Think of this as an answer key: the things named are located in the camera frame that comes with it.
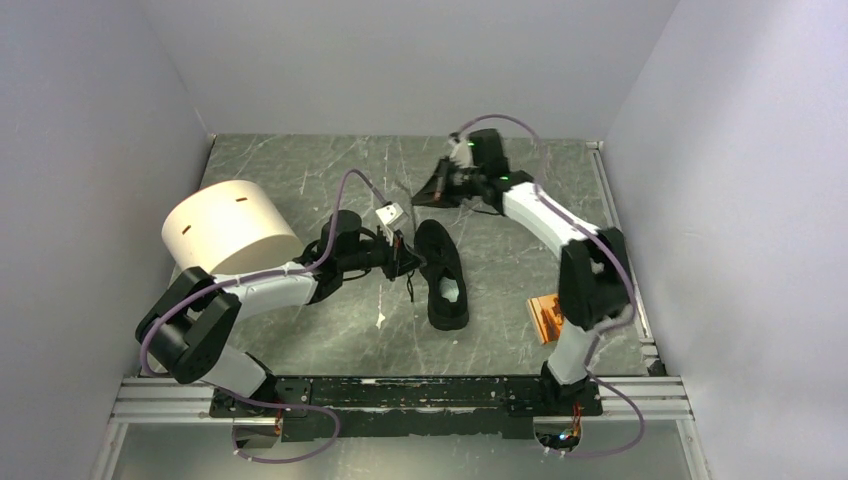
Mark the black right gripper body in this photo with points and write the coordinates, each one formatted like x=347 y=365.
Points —
x=461 y=183

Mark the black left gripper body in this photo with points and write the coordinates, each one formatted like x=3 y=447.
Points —
x=383 y=252

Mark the black shoelace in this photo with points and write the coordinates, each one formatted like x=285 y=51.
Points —
x=407 y=240

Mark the black shoe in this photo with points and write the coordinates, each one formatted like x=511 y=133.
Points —
x=447 y=301

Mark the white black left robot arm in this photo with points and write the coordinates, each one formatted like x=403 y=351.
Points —
x=188 y=328

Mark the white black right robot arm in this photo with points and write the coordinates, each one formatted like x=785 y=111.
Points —
x=594 y=281

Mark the orange book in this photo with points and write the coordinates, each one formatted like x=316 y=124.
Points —
x=547 y=317

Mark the white cylindrical container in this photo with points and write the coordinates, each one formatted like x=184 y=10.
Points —
x=231 y=227

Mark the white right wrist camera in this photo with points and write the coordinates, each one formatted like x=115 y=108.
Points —
x=461 y=151

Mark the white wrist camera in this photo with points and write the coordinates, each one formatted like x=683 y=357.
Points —
x=461 y=151
x=391 y=217

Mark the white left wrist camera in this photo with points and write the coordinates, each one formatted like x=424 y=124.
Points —
x=391 y=217

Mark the aluminium frame rail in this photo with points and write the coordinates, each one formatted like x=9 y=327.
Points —
x=389 y=339

